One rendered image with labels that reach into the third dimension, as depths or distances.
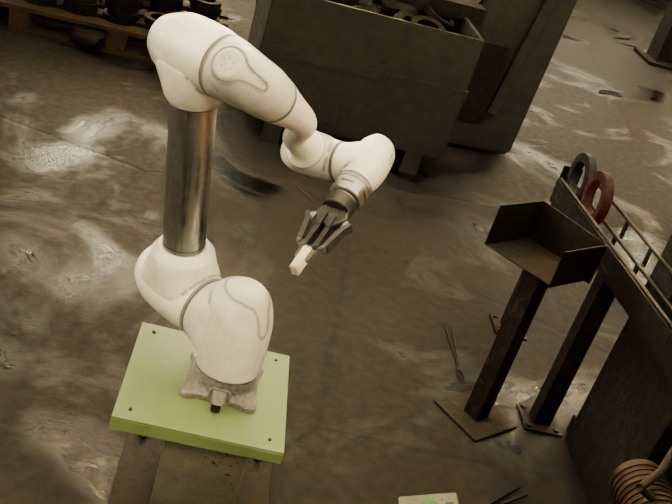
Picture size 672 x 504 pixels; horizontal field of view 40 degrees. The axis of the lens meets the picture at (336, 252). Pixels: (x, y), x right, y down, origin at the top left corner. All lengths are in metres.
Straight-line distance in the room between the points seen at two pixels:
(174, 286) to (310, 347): 1.04
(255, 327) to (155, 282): 0.27
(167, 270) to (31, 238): 1.28
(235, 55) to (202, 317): 0.65
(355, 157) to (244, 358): 0.56
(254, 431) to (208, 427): 0.11
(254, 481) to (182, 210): 0.83
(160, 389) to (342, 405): 0.88
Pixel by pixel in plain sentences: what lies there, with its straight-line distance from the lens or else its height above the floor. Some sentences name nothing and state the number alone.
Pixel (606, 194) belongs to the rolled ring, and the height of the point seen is 0.74.
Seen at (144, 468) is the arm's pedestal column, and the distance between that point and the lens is 2.49.
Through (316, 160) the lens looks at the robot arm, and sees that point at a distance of 2.26.
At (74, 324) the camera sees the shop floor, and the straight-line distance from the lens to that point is 2.96.
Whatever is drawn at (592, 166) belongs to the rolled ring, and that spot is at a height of 0.75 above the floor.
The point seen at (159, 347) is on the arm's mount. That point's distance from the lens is 2.29.
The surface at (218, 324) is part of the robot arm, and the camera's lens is 2.06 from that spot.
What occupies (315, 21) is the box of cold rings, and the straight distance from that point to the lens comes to 4.30.
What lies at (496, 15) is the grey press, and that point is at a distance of 4.95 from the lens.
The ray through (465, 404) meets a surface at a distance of 3.10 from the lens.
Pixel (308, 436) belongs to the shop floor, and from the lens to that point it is 2.74.
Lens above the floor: 1.74
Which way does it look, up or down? 28 degrees down
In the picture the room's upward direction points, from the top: 18 degrees clockwise
